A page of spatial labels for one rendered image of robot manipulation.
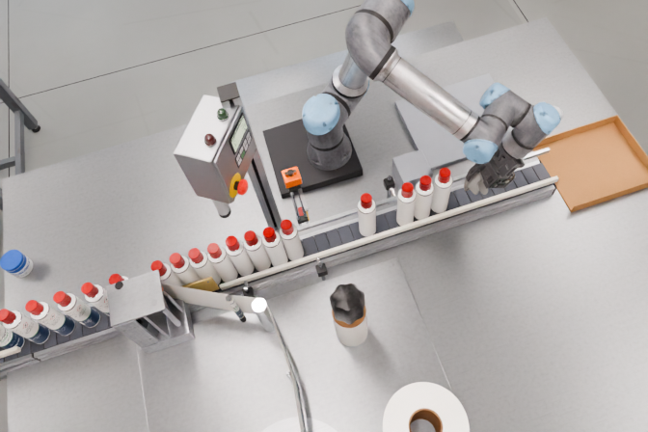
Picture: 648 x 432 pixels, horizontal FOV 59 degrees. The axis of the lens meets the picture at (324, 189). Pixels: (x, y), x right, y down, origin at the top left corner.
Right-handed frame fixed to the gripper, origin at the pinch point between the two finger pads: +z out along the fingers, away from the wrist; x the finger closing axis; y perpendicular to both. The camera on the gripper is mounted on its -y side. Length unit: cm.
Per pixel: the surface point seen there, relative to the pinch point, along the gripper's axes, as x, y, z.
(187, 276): -76, 2, 39
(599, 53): 166, -99, 16
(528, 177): 23.5, -0.2, -3.6
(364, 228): -27.4, 2.0, 18.4
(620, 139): 58, -5, -18
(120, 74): -57, -184, 145
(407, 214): -17.5, 3.1, 10.0
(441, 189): -11.5, 1.7, -0.7
